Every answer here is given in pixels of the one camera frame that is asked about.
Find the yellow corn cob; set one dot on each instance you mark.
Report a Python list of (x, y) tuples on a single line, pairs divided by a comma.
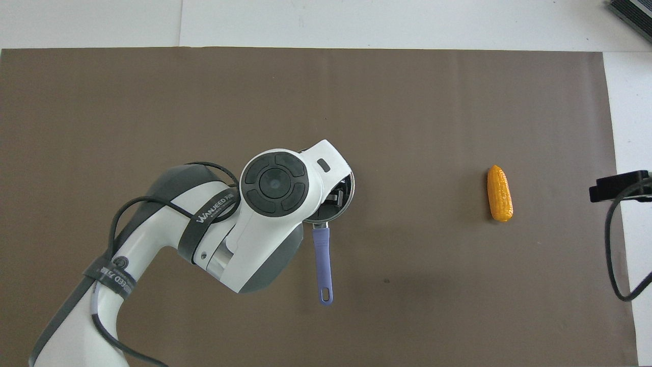
[(499, 193)]

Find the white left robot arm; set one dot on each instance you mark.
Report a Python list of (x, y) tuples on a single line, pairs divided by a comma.
[(265, 229)]

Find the brown table mat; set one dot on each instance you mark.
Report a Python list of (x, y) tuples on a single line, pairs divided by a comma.
[(433, 127)]

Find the dark ribbed device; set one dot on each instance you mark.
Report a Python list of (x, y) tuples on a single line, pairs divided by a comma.
[(634, 15)]

